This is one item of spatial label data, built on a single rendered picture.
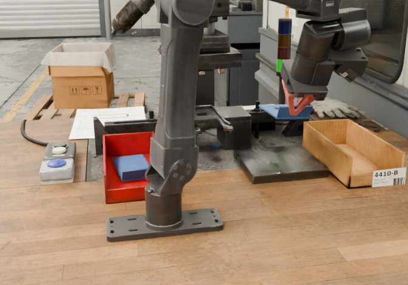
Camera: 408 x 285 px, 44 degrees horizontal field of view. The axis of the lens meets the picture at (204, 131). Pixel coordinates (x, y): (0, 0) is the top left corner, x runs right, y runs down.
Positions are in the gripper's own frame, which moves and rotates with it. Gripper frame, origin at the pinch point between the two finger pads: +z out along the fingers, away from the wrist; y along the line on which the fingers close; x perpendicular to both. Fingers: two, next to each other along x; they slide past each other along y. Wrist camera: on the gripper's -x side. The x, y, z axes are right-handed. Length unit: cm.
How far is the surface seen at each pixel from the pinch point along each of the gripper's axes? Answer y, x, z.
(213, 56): 21.4, 13.3, 1.8
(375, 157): -2.1, -21.6, 12.3
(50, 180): -1, 50, 18
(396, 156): -7.9, -21.7, 5.9
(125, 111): 47, 33, 41
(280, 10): 160, -53, 70
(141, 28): 809, -18, 494
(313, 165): -3.9, -6.4, 12.5
